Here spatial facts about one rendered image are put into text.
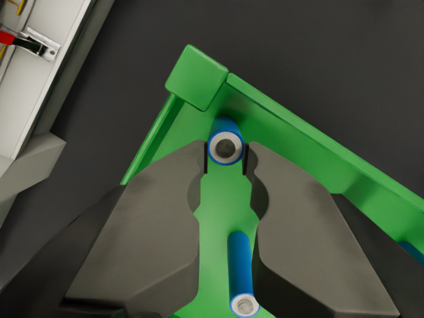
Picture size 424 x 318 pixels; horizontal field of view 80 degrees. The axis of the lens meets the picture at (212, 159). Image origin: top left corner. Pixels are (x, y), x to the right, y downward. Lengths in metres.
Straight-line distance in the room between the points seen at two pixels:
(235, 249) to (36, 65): 0.36
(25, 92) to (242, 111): 0.34
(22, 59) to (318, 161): 0.38
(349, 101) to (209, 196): 0.41
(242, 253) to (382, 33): 0.49
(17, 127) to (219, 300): 0.37
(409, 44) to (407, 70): 0.04
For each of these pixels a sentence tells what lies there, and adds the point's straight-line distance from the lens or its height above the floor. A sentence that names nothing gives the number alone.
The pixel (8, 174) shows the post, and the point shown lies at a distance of 0.51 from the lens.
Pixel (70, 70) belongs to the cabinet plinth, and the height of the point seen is 0.03.
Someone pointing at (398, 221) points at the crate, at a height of 0.32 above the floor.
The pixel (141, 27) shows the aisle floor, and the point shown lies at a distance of 0.54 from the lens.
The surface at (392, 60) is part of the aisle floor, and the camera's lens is 0.59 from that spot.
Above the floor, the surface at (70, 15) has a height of 0.14.
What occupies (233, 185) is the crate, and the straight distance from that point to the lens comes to 0.20.
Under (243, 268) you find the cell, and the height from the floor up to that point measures 0.37.
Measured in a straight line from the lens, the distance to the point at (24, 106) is 0.46.
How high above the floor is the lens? 0.50
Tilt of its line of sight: 74 degrees down
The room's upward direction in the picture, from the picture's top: 173 degrees counter-clockwise
